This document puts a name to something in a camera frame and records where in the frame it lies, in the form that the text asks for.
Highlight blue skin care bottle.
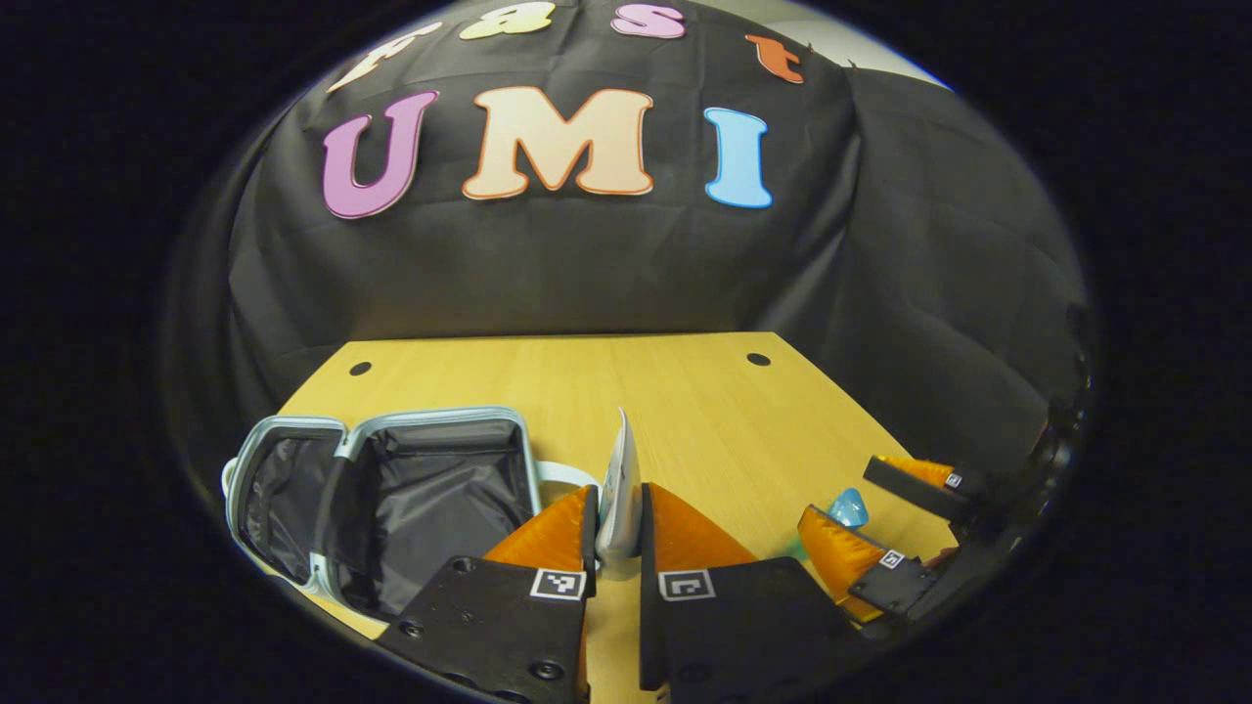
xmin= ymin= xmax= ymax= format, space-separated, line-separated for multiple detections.
xmin=782 ymin=487 xmax=871 ymax=564

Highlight black backdrop cloth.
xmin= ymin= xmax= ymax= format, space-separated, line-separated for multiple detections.
xmin=161 ymin=0 xmax=1092 ymax=470

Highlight light blue suitcase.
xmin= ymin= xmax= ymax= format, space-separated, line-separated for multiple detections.
xmin=223 ymin=405 xmax=599 ymax=627

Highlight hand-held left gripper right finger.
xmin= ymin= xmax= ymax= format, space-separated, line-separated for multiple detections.
xmin=639 ymin=481 xmax=881 ymax=704

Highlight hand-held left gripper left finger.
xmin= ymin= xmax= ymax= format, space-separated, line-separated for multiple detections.
xmin=377 ymin=482 xmax=600 ymax=704

